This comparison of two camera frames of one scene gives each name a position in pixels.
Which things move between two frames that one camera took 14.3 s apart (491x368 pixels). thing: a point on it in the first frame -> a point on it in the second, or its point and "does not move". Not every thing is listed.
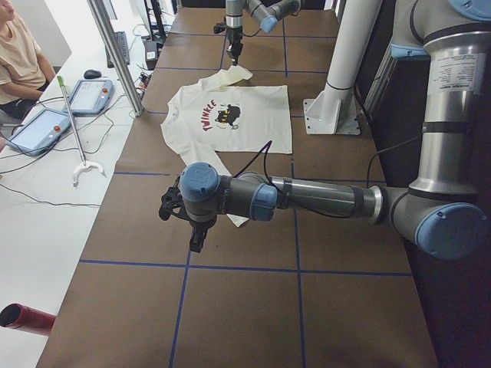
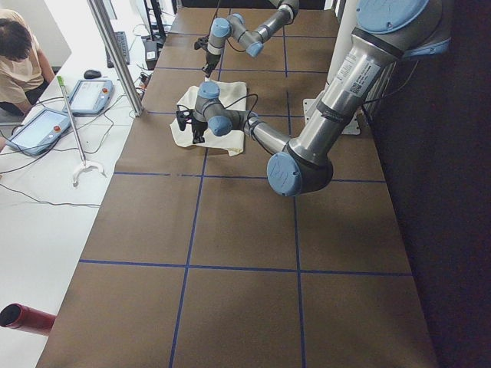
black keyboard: x=122 y=39 does not move
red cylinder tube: x=24 y=317 does not move
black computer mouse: x=90 y=73 does not move
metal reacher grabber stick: x=85 y=165 does not move
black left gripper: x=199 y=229 -> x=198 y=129
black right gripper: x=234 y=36 -> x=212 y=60
